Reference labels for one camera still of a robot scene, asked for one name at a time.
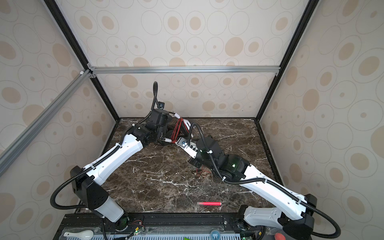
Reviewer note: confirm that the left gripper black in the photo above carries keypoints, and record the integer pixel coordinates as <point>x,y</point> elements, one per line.
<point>165,128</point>

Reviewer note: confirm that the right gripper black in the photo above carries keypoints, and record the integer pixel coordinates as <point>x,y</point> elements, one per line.
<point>193,163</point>

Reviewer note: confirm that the white red headphones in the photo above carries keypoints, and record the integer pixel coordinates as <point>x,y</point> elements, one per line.
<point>181,127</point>

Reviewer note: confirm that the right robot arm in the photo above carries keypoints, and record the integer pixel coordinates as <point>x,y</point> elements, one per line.
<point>291,212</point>

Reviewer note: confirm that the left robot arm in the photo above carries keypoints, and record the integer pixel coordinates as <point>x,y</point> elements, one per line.
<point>87,181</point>

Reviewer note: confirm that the pink marker pen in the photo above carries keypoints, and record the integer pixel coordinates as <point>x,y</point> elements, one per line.
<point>209,203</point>

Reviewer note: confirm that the blue round cap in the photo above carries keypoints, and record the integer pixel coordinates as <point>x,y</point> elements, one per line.
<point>215,235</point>

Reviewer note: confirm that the red round object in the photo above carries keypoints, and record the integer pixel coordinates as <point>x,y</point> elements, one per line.
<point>279,236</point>

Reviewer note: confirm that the white spoon-shaped tool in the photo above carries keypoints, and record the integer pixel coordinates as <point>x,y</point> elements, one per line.
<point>84,235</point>

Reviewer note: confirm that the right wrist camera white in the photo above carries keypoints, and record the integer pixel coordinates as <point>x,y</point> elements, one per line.
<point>187,147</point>

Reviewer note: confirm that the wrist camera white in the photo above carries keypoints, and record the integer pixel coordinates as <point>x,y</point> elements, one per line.
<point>160,105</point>
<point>187,147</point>

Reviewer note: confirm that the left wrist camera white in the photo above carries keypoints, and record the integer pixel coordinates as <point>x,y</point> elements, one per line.
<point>160,105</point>

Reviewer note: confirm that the horizontal aluminium rail back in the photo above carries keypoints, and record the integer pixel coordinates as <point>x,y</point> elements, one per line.
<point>185,70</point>

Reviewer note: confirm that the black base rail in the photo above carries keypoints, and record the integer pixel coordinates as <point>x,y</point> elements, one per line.
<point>167,226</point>

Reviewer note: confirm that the black frame post left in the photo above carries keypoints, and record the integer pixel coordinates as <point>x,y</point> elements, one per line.
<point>63,25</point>

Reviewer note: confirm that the black frame post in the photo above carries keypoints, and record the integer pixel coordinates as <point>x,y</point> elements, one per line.
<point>299,31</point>
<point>63,25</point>

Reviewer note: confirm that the aluminium rail left wall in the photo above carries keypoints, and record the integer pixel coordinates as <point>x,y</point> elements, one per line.
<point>9,156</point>

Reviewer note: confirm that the black frame post right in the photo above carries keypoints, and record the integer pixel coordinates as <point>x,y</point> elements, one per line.
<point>299,31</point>

